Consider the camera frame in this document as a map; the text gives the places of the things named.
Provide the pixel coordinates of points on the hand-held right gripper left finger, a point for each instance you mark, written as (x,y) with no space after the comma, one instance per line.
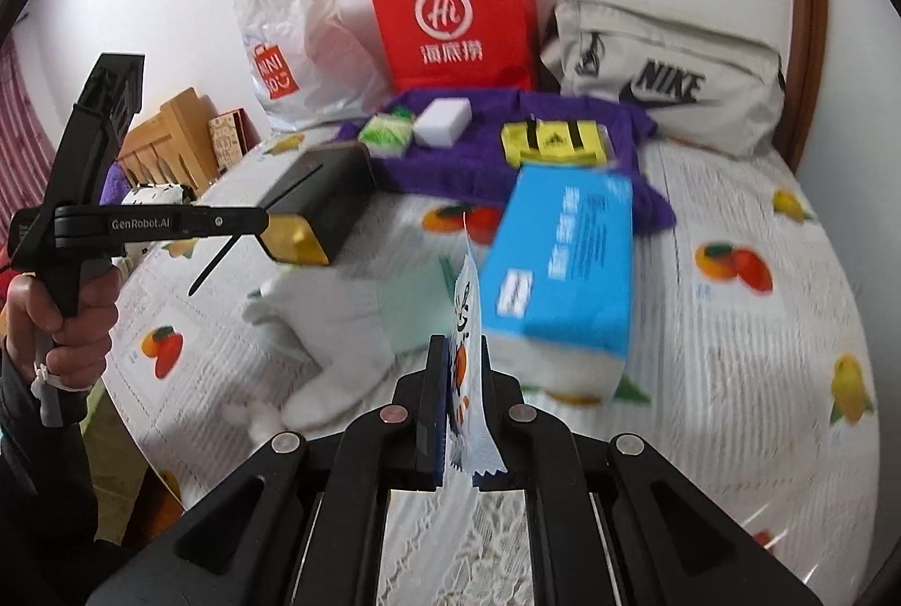
(438,409)

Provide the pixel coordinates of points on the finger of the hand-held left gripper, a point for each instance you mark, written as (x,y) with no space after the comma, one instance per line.
(236,222)

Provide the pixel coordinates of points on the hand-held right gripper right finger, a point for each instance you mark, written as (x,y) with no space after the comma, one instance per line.
(517,409)

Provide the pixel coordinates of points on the dark rectangular box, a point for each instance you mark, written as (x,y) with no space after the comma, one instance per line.
(317,190)

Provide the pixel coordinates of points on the white orange snack packet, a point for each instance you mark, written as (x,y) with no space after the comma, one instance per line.
(466,324)

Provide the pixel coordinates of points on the blue tissue packet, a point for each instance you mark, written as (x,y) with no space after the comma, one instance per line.
(563,254)

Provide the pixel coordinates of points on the person's left forearm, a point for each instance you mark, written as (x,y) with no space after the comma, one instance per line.
(42,493)

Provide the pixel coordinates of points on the person's left hand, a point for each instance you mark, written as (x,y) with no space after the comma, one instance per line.
(77,338)

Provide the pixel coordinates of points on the purple cloth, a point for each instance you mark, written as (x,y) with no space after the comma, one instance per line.
(114,187)

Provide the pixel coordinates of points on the black spotted white cloth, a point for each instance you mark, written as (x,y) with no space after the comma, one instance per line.
(158,194)

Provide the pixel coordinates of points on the patterned gift box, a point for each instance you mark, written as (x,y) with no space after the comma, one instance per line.
(225,145)

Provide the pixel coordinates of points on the pink striped curtain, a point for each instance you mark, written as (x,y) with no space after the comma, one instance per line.
(21,120)

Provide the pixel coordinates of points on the wooden headboard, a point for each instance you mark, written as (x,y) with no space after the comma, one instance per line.
(176,120)

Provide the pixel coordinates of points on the light green cloth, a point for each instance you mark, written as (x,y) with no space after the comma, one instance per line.
(415,314)

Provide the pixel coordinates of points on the white plush toy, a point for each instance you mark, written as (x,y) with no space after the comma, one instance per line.
(331,331)

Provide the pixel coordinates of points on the green packet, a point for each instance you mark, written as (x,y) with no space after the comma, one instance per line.
(386,134)

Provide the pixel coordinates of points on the purple towel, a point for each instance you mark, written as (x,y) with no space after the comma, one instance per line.
(450,169)

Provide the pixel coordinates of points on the fruit print bedsheet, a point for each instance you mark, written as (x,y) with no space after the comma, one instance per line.
(739,366)

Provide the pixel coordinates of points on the white sponge block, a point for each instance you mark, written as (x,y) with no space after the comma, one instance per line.
(443,120)

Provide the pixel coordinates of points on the white plastic bag orange logo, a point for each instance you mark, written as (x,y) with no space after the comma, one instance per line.
(303,0)

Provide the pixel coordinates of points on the yellow black pouch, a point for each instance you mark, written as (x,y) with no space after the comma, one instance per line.
(549,145)

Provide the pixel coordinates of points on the orange object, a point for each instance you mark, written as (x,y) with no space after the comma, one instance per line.
(165,500)

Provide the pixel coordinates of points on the grey waist bag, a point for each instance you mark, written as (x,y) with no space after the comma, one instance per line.
(732,110)

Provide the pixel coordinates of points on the brown wooden door frame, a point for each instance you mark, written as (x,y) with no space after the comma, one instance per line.
(809,14)

